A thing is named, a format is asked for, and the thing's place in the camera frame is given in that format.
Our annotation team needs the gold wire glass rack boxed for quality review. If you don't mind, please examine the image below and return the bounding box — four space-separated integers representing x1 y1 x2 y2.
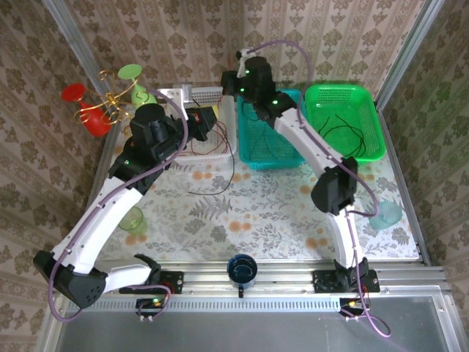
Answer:
73 69 149 125

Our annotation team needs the teal plastic basket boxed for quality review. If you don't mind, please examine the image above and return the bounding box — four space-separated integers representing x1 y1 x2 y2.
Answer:
236 89 312 170

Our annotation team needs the teal transparent cup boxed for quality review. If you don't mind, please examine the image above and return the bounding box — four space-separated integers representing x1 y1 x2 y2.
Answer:
368 199 404 232

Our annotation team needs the thin blue wire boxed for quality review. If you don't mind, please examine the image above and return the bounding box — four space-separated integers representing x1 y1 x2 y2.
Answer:
251 130 281 157

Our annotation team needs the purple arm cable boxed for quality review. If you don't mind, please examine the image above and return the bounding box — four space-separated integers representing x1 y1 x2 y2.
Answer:
47 87 191 323
247 39 392 338

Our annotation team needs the green transparent cup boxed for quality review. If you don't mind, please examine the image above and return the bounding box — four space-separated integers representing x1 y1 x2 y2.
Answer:
117 205 149 235

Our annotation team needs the left small controller board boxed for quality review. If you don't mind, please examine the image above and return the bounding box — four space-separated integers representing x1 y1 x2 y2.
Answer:
135 297 164 323

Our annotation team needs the green plastic basket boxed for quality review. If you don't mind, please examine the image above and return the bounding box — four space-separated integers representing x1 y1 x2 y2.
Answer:
304 84 388 164

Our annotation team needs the white plastic basket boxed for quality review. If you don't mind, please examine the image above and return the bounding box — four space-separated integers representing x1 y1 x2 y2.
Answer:
160 86 237 162

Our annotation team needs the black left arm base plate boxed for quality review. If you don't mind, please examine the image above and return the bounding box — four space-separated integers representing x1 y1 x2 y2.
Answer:
119 270 184 295

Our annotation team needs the red plastic goblet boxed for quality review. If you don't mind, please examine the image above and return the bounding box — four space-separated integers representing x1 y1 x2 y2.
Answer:
61 83 113 138

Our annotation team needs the floral tablecloth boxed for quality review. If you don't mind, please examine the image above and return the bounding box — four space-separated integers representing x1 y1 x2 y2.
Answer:
86 102 422 263

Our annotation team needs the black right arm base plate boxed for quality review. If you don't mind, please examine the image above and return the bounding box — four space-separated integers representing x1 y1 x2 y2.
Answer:
312 269 381 294

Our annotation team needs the right small controller board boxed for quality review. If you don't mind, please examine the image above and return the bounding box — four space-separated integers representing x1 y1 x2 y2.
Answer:
339 297 369 322

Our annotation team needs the thin black wire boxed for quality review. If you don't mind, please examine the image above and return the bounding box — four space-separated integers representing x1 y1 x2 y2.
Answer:
317 112 355 137
322 124 368 155
187 141 237 196

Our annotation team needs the aluminium frame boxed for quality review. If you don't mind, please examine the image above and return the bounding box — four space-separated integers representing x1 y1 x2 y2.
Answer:
34 0 469 352

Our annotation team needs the small controller board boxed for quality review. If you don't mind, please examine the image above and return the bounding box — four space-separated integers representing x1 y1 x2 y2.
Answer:
135 297 164 323
339 297 369 322

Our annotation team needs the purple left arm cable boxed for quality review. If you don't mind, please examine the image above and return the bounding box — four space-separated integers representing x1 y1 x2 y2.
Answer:
47 87 191 323

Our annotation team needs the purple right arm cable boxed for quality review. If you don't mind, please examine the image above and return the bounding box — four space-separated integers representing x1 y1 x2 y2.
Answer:
247 39 392 338

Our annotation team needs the dark blue mug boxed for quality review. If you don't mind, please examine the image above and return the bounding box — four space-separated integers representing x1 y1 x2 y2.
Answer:
226 253 259 298

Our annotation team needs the light green plastic goblet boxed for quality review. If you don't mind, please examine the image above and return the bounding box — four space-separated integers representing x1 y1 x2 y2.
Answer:
117 64 159 111

